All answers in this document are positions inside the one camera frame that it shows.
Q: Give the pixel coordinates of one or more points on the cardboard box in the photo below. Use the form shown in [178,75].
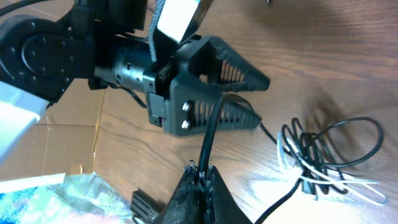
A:
[49,111]

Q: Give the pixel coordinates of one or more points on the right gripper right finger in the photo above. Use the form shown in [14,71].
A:
[221,207]

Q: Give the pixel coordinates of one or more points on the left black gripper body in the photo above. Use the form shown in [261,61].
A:
[176,97]

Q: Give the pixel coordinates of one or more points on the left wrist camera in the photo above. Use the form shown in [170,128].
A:
[173,23]

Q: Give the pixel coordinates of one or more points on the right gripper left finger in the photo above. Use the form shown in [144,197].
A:
[184,204]

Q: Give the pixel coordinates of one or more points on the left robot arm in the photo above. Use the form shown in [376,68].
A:
[113,19]

